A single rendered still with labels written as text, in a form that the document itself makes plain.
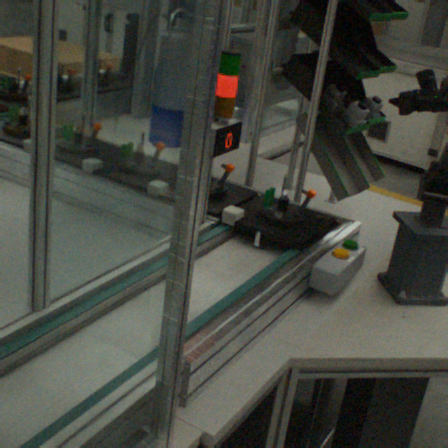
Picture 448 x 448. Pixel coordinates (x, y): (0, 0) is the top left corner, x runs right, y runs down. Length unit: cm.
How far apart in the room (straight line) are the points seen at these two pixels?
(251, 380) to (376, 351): 33
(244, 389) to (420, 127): 471
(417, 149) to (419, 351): 441
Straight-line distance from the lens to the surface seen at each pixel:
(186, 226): 96
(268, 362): 144
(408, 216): 180
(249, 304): 144
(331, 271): 164
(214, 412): 128
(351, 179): 211
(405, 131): 594
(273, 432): 161
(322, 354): 150
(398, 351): 159
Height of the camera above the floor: 167
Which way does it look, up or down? 23 degrees down
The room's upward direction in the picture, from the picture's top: 8 degrees clockwise
